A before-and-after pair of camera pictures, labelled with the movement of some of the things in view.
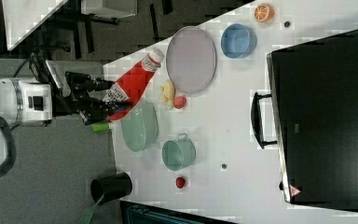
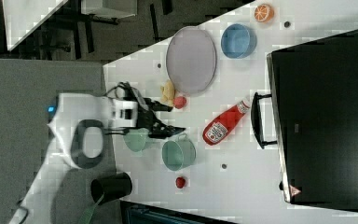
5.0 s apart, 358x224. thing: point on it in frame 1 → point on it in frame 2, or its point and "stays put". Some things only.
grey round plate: x=191 y=59 stays put
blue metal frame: x=132 y=213 stays put
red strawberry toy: x=180 y=182 stays put
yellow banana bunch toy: x=168 y=91 stays put
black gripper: x=73 y=91 → x=154 y=128
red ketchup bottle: x=130 y=86 → x=221 y=127
